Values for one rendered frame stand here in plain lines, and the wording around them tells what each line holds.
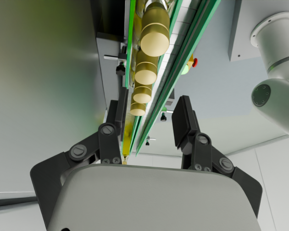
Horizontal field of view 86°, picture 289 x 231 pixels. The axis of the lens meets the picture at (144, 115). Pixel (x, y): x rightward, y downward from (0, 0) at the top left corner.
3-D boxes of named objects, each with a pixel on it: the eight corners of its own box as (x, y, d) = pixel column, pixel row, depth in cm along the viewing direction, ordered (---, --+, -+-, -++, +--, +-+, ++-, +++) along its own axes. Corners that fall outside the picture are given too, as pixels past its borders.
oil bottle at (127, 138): (124, 131, 128) (120, 167, 115) (131, 132, 128) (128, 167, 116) (124, 134, 133) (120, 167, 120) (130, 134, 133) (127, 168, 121)
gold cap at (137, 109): (131, 90, 33) (130, 107, 31) (147, 92, 34) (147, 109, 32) (130, 98, 36) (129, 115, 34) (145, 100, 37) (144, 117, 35)
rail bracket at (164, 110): (161, 94, 77) (161, 118, 71) (175, 96, 77) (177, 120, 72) (159, 98, 80) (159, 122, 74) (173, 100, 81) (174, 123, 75)
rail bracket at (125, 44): (108, 33, 48) (100, 65, 42) (130, 36, 49) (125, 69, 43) (108, 44, 52) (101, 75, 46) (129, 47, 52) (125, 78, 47)
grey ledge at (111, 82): (100, 19, 53) (94, 41, 48) (126, 23, 54) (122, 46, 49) (111, 123, 138) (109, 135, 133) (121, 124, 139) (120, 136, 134)
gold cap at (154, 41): (143, 3, 18) (141, 28, 16) (173, 9, 18) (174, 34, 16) (140, 31, 21) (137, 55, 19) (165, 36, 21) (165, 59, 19)
